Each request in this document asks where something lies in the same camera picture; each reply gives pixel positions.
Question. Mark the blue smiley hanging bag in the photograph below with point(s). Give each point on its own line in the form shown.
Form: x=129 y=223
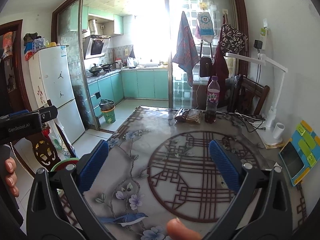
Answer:
x=204 y=27

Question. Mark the white two-door refrigerator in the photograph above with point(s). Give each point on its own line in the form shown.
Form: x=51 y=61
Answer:
x=51 y=81

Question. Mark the plaid hanging cloth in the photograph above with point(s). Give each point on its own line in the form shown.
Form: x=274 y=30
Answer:
x=186 y=54

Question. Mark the white cup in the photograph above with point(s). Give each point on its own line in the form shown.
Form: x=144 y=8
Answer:
x=278 y=130

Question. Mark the dark red hanging garment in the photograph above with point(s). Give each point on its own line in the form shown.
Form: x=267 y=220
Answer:
x=220 y=70

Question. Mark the blue yellow kids tablet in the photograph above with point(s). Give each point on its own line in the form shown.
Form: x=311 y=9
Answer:
x=301 y=153

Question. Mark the white wall power strip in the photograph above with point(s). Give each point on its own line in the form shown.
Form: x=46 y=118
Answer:
x=263 y=37

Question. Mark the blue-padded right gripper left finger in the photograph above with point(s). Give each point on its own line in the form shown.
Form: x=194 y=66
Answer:
x=57 y=208

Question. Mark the person's right hand thumb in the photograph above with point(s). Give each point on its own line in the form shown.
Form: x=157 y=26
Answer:
x=178 y=231

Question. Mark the dark packaged snack bag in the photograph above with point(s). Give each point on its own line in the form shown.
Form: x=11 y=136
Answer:
x=192 y=116

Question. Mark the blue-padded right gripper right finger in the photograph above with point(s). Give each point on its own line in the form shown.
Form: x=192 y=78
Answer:
x=272 y=215

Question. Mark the black range hood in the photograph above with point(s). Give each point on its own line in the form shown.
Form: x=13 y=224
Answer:
x=95 y=46

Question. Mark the black white letter bag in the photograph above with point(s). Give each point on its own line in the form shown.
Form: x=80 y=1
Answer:
x=232 y=40

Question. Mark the red green plastic basin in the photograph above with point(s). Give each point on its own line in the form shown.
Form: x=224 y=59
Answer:
x=62 y=164

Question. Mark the black hanging handbag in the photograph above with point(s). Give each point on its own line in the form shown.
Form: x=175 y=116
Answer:
x=206 y=63

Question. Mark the wooden chair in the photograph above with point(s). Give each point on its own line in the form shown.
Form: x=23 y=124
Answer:
x=247 y=96

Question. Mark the purple-label drink bottle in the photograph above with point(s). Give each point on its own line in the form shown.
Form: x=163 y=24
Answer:
x=213 y=92

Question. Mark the floral patterned tablecloth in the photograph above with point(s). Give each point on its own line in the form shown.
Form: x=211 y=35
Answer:
x=158 y=169

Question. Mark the green trash bin with bag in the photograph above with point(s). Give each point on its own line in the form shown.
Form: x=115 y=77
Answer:
x=107 y=108

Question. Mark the person's left hand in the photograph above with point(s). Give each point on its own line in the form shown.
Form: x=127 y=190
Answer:
x=11 y=178

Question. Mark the black wok on stove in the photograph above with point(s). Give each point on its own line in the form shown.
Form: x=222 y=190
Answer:
x=95 y=70

